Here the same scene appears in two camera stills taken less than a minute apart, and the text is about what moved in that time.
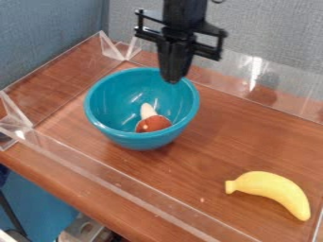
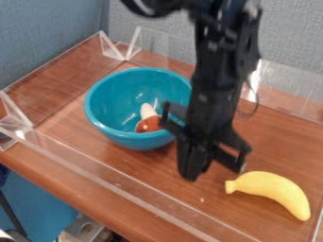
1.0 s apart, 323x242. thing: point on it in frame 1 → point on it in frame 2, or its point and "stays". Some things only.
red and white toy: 151,121 stays
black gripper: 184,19 → 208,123
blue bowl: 117,94 stays
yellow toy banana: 268,184 stays
